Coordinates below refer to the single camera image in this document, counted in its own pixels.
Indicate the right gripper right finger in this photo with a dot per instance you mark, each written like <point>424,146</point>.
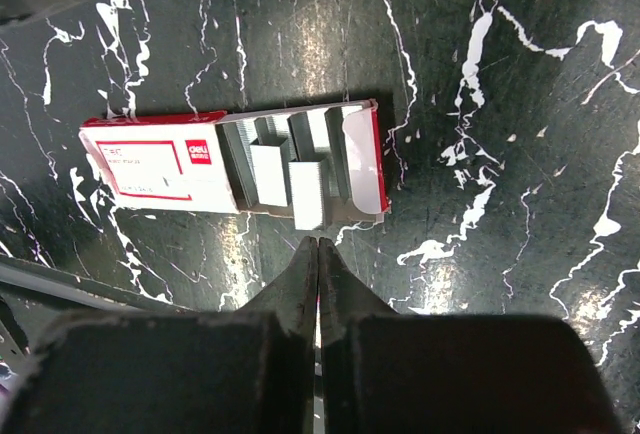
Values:
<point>384,372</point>

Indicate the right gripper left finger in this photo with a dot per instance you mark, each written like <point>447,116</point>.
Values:
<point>250,370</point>

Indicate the silver staple strip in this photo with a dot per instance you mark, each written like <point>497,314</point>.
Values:
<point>309,185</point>

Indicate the red white staple box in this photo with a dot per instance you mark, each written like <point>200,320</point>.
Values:
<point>201,162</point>

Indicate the loose staple strip in box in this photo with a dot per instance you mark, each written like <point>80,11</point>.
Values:
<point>270,164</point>

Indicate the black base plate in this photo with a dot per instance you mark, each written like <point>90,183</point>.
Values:
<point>60,290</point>

